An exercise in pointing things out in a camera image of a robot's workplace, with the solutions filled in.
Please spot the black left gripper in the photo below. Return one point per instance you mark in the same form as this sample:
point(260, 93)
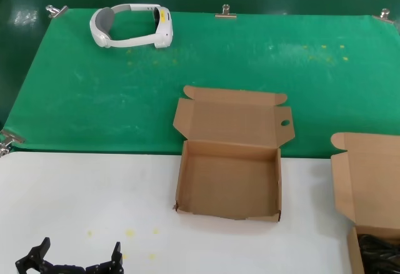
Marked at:
point(64, 270)

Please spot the open cardboard box with hole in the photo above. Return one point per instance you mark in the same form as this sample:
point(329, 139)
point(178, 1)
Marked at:
point(231, 186)

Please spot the silver binder clip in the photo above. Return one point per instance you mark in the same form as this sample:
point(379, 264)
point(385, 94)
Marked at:
point(385, 17)
point(11, 138)
point(225, 15)
point(59, 12)

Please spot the white VR headset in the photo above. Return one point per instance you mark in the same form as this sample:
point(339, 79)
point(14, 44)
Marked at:
point(164, 27)

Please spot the green table mat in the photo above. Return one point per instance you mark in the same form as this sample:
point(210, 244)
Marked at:
point(93, 99)

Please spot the white table sheet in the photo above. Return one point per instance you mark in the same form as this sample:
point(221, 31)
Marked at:
point(93, 192)

